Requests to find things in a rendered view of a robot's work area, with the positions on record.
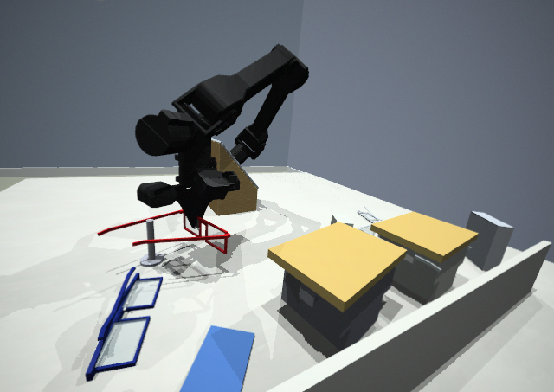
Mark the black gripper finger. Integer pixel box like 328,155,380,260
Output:
196,193,211,218
176,198,201,229

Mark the long grey flat panel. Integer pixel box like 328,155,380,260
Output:
267,241,551,392

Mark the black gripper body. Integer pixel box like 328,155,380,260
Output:
137,151,216,208

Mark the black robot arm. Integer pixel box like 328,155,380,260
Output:
135,44,309,202

